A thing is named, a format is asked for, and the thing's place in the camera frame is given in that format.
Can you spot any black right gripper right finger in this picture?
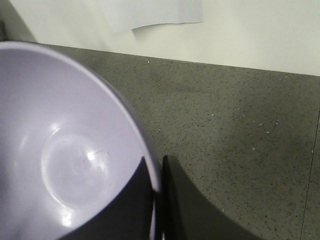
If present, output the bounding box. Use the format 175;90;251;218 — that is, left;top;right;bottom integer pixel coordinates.
161;154;261;240

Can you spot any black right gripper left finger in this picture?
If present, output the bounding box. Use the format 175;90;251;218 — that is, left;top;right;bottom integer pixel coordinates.
61;157;154;240

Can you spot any lilac plastic bowl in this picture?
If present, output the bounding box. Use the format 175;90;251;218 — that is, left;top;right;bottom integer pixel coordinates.
0;41;163;240

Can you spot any white paper sheet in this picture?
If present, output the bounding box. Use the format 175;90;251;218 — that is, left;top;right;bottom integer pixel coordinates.
100;0;203;33

